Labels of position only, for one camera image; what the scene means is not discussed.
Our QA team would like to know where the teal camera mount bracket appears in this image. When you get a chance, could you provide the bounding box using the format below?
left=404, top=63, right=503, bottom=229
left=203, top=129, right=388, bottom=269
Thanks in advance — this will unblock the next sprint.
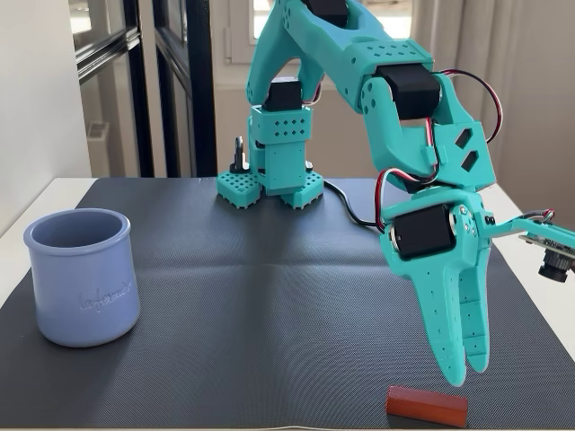
left=485, top=214, right=575, bottom=249

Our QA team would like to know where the lavender blue ceramic pot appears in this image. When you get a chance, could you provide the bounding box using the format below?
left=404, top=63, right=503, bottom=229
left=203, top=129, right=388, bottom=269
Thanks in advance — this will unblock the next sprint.
left=22, top=207, right=141, bottom=349

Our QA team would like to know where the red-brown wooden block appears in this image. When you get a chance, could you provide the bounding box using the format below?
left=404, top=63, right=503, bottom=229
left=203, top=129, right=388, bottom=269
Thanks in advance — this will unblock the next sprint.
left=385, top=384, right=468, bottom=427

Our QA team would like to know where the black textured mat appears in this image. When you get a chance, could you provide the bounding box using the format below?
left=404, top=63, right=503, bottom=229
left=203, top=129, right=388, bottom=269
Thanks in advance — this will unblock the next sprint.
left=0, top=177, right=575, bottom=430

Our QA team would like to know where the beige curtain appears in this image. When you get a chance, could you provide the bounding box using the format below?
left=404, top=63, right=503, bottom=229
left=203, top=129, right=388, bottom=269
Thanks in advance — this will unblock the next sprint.
left=409, top=0, right=575, bottom=216

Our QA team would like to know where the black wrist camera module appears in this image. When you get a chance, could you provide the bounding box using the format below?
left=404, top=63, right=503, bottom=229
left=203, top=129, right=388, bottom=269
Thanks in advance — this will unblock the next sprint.
left=518, top=231, right=575, bottom=284

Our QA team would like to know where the teal gripper black motor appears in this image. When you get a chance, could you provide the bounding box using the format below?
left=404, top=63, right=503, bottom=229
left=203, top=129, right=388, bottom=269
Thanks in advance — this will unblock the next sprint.
left=379, top=188, right=496, bottom=387

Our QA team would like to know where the black camera cable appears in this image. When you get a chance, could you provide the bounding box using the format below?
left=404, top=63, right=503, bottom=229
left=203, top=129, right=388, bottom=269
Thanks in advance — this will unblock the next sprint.
left=323, top=178, right=557, bottom=230

